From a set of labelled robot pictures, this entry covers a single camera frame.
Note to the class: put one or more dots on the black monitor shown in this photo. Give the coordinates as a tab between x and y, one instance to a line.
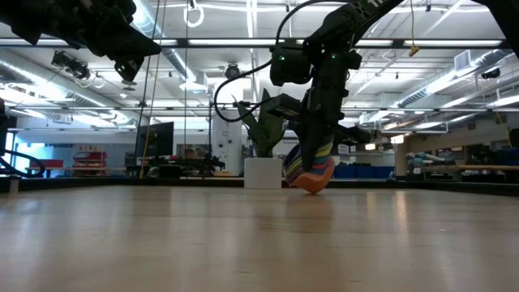
160	140

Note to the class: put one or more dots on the orange measuring cup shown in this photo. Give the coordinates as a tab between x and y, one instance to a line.
320	182

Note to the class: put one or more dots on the red storage bin rack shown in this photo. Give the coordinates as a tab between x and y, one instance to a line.
89	156

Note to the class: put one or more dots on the thin black pole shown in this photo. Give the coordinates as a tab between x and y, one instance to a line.
145	97

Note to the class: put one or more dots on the yellow measuring cup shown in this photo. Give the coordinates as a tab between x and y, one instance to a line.
328	151

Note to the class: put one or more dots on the thin yellow pole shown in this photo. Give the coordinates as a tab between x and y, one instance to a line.
149	121

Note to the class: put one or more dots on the black equipment bench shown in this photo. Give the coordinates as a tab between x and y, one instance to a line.
170	170

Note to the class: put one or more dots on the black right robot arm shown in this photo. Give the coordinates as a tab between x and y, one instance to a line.
348	20

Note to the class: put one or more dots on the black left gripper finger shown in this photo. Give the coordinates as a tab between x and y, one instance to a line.
129	52
129	40

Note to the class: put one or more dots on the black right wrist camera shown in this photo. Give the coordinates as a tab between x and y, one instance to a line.
290	65

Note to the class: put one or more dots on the shelf with blue bins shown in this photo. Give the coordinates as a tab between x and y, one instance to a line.
353	172

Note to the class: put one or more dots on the black overhead frame beam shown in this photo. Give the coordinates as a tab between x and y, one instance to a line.
398	43

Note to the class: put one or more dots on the green snake plant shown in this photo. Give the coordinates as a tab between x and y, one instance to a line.
263	134

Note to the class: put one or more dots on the small grey post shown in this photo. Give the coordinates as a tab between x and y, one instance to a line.
14	186

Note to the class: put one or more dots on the white cylindrical tank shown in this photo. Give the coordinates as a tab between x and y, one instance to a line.
227	138

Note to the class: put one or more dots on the purple measuring cup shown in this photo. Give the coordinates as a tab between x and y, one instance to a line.
286	164

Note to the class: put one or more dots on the teal measuring cup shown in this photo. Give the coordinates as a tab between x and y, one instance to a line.
326	157

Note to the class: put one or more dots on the wooden bench top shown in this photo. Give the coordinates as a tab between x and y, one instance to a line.
486	167

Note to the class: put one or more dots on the silver ceiling air duct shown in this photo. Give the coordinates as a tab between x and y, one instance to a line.
430	91

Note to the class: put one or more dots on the green measuring cup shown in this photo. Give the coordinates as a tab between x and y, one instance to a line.
289	168

